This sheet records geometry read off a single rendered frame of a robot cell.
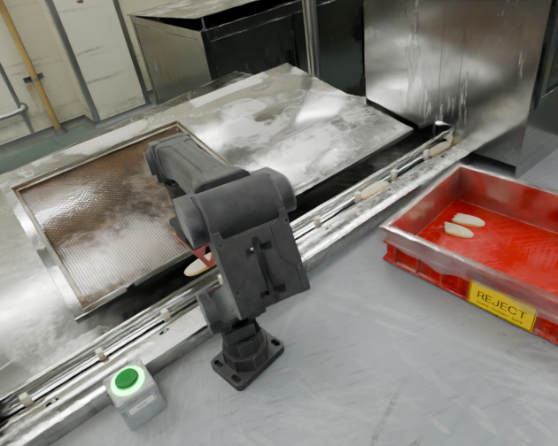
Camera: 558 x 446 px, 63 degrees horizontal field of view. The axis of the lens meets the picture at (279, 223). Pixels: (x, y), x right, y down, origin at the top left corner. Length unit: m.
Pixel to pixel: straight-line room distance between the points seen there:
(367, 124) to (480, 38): 0.39
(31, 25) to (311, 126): 3.40
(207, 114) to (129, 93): 3.01
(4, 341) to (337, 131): 1.01
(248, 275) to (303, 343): 0.48
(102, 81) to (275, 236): 4.01
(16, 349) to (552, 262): 1.14
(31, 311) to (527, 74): 1.27
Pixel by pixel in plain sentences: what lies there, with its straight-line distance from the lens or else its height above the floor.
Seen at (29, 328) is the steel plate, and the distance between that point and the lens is 1.16.
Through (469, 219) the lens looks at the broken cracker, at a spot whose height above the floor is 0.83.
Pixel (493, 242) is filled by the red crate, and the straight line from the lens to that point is 1.12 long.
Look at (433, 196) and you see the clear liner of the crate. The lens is 1.11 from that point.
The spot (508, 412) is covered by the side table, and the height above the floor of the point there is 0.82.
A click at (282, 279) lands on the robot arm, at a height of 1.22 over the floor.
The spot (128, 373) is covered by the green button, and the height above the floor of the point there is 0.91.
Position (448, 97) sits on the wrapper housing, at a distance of 1.36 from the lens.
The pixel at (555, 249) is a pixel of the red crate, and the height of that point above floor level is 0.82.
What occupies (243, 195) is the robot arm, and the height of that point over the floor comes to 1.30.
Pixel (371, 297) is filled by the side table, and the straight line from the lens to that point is 0.97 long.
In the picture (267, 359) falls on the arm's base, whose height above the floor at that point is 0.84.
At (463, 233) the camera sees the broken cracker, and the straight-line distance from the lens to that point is 1.12.
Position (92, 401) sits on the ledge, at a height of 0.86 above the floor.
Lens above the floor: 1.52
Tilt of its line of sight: 37 degrees down
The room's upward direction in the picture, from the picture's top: 10 degrees counter-clockwise
